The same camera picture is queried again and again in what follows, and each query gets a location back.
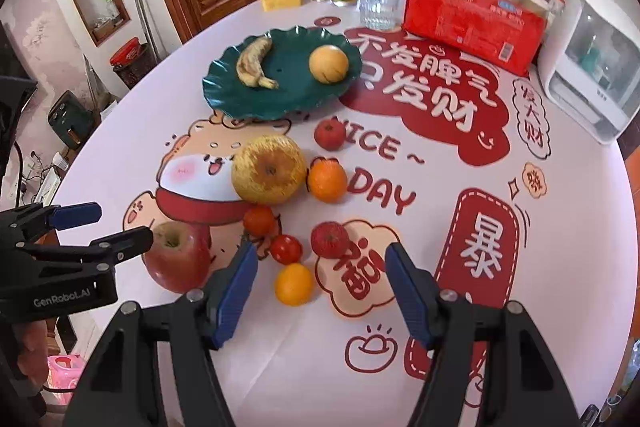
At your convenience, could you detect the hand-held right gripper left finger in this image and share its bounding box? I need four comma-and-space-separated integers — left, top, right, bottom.
62, 241, 259, 427

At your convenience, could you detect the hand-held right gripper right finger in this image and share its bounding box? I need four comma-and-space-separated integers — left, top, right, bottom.
384, 242, 598, 427

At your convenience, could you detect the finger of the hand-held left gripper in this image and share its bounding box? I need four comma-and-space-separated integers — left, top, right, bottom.
10, 226, 154, 280
0, 202, 103, 249

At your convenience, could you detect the small orange kumquat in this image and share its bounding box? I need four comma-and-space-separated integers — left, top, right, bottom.
274, 263, 315, 307

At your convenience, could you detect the red apple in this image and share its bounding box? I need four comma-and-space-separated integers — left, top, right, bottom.
141, 221, 212, 295

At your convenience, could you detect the small red tomato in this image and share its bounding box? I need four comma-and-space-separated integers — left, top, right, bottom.
243, 204, 277, 238
270, 234, 304, 266

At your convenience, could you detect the ribbed red round fruit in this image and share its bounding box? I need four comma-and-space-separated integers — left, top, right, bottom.
310, 222, 351, 259

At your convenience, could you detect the yellow apple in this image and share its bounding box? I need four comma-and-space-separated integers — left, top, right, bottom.
231, 134, 307, 206

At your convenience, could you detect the large orange mandarin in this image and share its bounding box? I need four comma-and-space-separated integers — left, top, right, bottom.
307, 158, 348, 204

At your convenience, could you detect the dark green scalloped plate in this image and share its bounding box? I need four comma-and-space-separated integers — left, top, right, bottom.
201, 26, 363, 120

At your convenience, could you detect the white power strip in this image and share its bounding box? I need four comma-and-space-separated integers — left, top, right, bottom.
30, 167, 63, 202

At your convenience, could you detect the pink plastic basket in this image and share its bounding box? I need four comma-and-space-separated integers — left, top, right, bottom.
46, 354, 86, 408

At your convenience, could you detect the dark green air fryer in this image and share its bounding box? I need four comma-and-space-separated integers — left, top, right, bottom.
47, 91, 96, 150

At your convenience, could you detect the dark basket with red lid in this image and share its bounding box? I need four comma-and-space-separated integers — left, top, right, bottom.
110, 37, 151, 88

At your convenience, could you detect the small red round fruit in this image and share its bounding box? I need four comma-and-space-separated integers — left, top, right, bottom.
314, 119, 347, 152

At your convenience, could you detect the spotted yellow banana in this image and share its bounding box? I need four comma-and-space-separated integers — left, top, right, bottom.
236, 38, 280, 90

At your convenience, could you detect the pale yellow round citrus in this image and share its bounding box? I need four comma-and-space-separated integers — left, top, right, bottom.
308, 45, 350, 84

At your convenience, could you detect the white countertop appliance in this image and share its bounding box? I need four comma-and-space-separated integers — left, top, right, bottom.
537, 0, 640, 145

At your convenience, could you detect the red carton of jars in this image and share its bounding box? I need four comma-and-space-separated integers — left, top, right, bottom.
401, 0, 566, 76

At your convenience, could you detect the ribbed glass tumbler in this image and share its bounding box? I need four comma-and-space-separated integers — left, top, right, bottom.
361, 0, 401, 32

